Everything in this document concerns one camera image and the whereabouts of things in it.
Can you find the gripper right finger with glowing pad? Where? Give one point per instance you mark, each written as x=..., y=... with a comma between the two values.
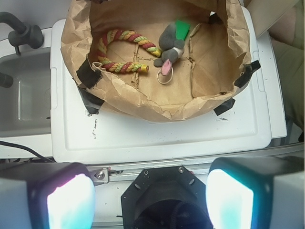
x=265, y=192

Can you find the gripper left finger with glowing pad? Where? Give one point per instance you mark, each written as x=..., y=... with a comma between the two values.
x=46, y=196

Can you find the white plastic lid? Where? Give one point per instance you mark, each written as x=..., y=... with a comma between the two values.
x=109, y=137

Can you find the black tape piece front right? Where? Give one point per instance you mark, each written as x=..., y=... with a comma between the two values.
x=224, y=107

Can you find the black tape piece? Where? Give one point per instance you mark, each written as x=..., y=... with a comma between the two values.
x=87, y=75
x=90, y=101
x=246, y=74
x=224, y=107
x=214, y=18

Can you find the gray sink basin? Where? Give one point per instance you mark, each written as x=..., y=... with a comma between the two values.
x=25, y=105

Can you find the black tape piece front left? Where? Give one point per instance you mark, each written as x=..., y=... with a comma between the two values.
x=90, y=101

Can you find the black tape piece left side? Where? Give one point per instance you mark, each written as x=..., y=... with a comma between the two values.
x=87, y=75

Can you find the black tape piece right side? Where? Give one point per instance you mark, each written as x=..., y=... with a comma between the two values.
x=246, y=74

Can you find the dark gray knob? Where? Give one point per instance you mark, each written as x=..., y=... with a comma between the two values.
x=6, y=81

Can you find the tan rubber band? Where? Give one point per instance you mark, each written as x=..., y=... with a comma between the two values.
x=165, y=78

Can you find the crumpled brown paper bag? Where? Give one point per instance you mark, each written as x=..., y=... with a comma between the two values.
x=203, y=78

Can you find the dark gray faucet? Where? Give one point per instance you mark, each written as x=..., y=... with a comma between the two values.
x=22, y=33

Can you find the gray plush mouse toy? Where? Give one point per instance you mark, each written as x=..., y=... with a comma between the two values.
x=172, y=49

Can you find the black tape piece back right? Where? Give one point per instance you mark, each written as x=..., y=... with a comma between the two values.
x=214, y=18

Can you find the green flat plastic piece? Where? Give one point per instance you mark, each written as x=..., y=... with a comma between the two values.
x=182, y=29

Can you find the aluminium frame rail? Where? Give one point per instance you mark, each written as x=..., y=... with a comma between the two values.
x=199, y=165

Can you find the black octagonal mount plate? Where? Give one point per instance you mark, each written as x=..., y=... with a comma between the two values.
x=165, y=198

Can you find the multicolour rope toy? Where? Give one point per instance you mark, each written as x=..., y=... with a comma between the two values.
x=128, y=36

